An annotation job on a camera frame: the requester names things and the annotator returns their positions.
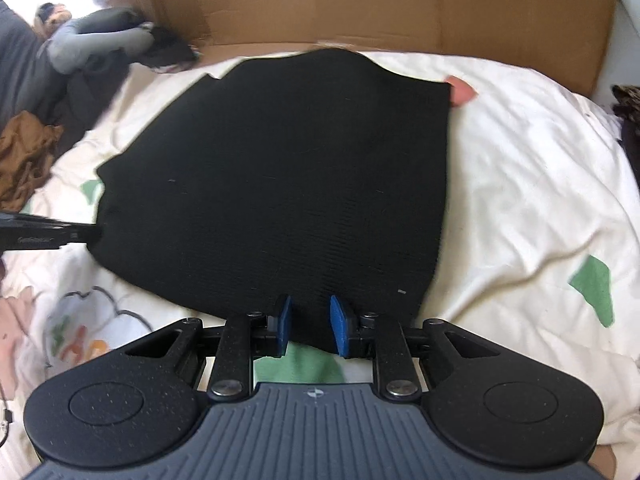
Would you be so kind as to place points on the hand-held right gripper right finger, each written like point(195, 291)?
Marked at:
point(341, 327)

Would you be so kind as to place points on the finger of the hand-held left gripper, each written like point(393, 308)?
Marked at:
point(82, 234)

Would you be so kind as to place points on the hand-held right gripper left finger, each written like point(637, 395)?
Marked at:
point(281, 325)

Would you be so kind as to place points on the black knit top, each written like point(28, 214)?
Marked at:
point(280, 175)

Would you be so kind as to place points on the pile of black clothes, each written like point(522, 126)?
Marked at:
point(95, 95)

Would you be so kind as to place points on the brown cloth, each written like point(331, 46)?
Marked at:
point(25, 160)

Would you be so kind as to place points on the grey neck pillow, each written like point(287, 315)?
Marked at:
point(85, 42)

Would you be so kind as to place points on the small plush toy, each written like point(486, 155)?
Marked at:
point(50, 17)

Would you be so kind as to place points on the printed cream blanket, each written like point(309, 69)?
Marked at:
point(525, 185)

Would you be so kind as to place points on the brown cardboard sheet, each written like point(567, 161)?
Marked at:
point(400, 5)

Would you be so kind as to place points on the leopard print folded cloth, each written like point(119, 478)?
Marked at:
point(627, 102)

